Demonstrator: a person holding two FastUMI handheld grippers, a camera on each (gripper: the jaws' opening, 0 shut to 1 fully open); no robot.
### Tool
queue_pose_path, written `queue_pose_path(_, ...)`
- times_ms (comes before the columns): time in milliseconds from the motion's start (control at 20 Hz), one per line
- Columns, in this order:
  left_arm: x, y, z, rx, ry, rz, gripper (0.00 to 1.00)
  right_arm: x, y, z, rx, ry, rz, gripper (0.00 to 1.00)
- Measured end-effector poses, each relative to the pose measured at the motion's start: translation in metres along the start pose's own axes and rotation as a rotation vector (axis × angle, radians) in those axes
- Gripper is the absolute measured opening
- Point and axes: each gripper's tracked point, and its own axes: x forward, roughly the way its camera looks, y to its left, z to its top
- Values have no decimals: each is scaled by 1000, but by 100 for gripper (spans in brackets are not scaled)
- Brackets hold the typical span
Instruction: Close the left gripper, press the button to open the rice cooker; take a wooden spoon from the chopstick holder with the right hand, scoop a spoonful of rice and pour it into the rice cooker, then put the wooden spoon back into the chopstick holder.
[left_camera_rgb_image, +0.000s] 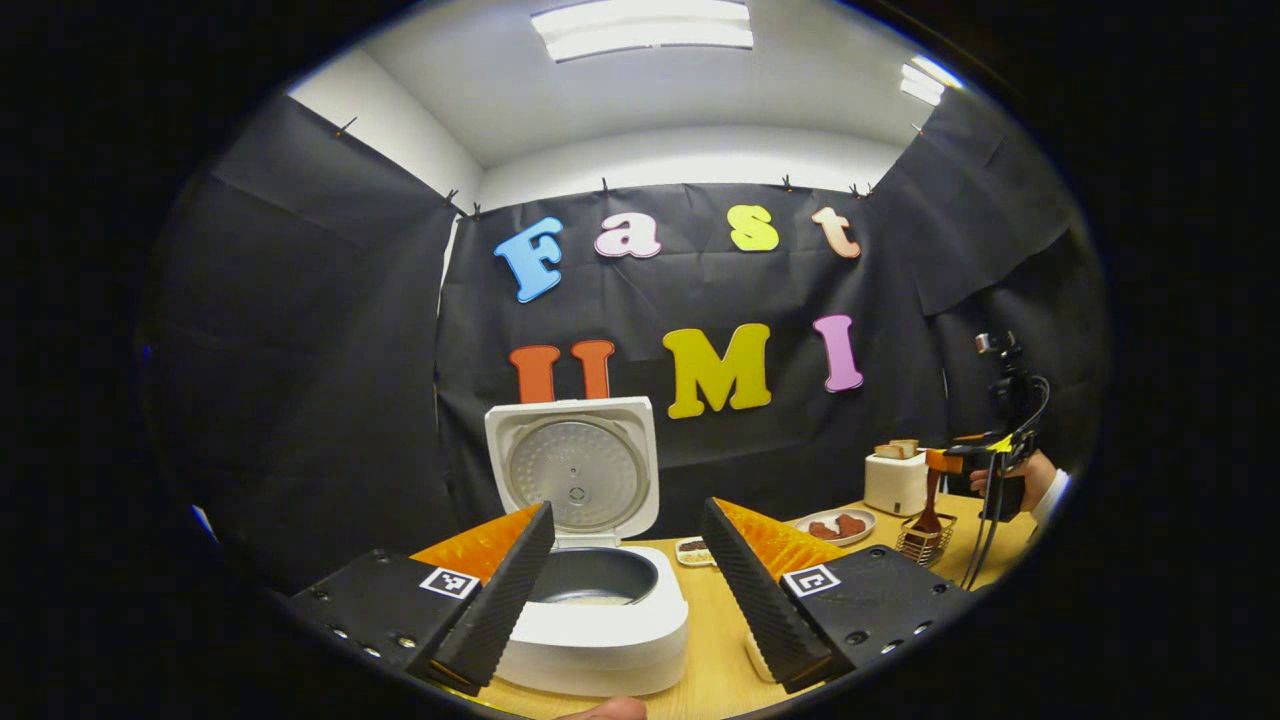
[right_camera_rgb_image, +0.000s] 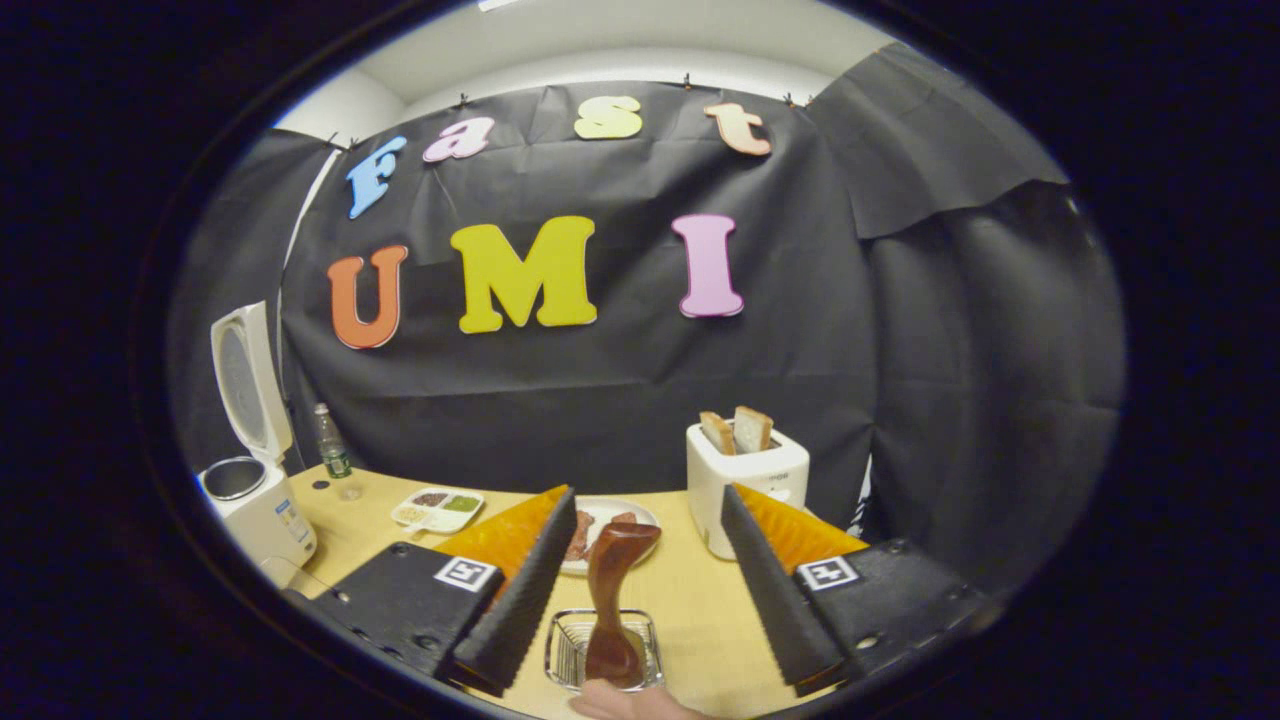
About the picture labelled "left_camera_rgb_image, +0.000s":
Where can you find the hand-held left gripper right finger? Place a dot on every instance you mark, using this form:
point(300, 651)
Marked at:
point(755, 610)

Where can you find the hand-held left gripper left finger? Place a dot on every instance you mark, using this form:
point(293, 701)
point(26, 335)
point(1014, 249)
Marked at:
point(500, 605)

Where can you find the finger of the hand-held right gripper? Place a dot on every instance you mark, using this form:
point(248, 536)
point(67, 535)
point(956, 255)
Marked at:
point(945, 461)

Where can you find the white rice heap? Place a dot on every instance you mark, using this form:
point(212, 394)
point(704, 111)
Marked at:
point(757, 657)

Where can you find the white rice cooker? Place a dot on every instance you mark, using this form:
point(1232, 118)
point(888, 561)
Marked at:
point(600, 640)

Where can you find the toast slice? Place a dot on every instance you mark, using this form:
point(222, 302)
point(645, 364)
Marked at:
point(888, 451)
point(906, 446)

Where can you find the white toaster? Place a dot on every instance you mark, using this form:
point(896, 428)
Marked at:
point(893, 485)

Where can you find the white divided grain dish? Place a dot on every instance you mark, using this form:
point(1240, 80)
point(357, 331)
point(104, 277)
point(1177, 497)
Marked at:
point(693, 552)

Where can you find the brown meat piece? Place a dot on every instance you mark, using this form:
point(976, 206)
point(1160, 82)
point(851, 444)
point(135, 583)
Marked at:
point(822, 530)
point(851, 524)

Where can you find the white round plate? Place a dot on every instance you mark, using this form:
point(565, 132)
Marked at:
point(860, 538)

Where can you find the black backdrop cloth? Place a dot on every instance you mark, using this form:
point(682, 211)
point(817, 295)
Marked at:
point(300, 350)

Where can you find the small ceiling light panel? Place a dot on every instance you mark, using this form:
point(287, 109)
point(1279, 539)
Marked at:
point(925, 82)

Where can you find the long ceiling light panel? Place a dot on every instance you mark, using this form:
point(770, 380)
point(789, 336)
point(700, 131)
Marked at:
point(640, 28)

